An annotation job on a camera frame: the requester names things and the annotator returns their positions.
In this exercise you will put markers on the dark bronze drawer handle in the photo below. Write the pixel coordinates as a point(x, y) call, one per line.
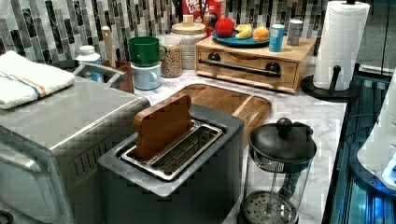
point(270, 70)

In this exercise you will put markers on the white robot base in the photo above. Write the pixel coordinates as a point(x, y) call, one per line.
point(377, 155)

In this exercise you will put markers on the brown wooden toast slice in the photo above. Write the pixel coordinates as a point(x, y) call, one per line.
point(159, 125)

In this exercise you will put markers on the wooden cutting board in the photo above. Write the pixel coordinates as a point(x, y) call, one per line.
point(253, 110)

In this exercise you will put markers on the light blue mug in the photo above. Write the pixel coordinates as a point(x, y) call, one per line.
point(147, 78)

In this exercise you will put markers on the grey two-slot toaster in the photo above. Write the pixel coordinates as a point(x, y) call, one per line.
point(204, 192)

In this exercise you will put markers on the glass jar of grains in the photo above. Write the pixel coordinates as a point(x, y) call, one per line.
point(171, 61)

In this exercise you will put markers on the brown wooden utensil holder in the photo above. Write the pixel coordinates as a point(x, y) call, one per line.
point(125, 82)

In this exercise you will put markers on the teal plate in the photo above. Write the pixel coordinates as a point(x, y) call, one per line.
point(238, 43)

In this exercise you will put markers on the ceramic jar with wooden lid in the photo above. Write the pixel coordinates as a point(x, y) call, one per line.
point(191, 32)

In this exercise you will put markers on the green cup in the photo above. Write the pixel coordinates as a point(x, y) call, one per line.
point(146, 51)

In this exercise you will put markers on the red apple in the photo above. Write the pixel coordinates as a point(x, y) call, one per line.
point(224, 27)

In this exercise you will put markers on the metal dish rack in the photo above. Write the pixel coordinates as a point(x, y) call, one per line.
point(111, 76)

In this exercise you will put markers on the glass french press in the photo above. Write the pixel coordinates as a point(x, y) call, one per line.
point(278, 163)

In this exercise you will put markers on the yellow banana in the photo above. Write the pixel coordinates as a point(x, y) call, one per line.
point(243, 31)

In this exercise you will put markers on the dark plum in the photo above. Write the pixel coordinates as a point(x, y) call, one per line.
point(210, 19)

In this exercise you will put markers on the orange fruit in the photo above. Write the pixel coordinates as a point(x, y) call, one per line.
point(260, 34)

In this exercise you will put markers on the red cereal box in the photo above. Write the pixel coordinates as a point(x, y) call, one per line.
point(198, 8)

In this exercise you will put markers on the blue can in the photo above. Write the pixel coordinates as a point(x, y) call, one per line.
point(276, 37)

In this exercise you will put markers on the white plastic bottle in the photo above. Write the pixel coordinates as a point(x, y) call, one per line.
point(87, 54)

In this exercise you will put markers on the grey can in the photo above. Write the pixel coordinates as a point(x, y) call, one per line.
point(294, 32)

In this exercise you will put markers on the black paper towel holder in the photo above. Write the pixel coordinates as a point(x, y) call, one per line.
point(331, 94)

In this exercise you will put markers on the stainless steel toaster oven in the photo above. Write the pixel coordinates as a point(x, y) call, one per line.
point(50, 150)

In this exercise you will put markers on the white paper towel roll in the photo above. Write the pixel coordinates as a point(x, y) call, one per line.
point(340, 42)

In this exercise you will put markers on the folded white striped towel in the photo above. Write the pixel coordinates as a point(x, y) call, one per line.
point(23, 81)

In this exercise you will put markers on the wooden utensil handle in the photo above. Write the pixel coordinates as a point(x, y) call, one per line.
point(107, 36)

